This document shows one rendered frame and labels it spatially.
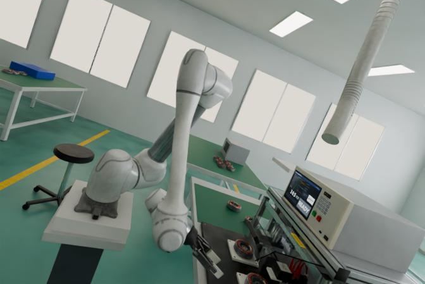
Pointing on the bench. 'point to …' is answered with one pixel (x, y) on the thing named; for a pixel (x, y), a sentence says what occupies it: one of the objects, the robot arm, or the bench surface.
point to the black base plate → (221, 248)
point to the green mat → (212, 203)
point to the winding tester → (359, 224)
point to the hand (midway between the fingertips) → (215, 264)
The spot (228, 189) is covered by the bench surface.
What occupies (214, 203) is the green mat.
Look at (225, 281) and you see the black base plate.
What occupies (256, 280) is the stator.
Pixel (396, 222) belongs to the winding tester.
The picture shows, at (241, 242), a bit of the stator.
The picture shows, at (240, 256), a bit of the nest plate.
